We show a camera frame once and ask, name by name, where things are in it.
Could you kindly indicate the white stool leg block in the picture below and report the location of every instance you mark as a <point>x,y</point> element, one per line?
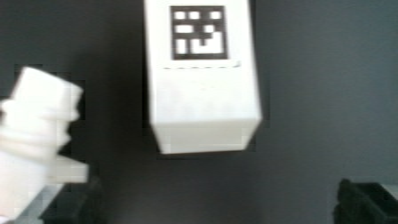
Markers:
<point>205,105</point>

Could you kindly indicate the white stool leg with peg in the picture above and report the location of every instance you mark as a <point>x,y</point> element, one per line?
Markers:
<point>39,111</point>

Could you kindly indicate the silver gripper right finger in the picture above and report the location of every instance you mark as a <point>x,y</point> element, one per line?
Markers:
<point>366,203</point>

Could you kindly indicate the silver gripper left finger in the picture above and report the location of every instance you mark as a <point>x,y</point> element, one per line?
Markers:
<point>38,206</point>

